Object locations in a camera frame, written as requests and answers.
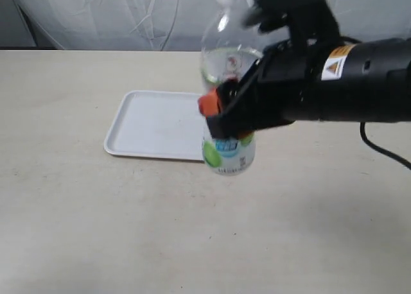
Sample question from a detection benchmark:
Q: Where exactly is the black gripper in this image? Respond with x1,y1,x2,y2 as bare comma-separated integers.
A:
198,40,321,140

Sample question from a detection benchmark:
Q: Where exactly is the clear plastic water bottle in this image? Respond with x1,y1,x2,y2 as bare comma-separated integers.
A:
198,0,262,176

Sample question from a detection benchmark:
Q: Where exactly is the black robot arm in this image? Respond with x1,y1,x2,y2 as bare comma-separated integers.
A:
198,39,410,139

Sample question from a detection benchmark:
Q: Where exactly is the white plastic tray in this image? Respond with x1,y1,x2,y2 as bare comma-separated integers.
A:
103,91,204,162

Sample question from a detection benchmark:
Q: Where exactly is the white backdrop curtain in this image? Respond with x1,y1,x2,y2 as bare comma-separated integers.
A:
1,0,410,51

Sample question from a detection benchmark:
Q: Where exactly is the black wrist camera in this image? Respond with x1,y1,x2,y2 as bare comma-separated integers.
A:
241,0,341,51

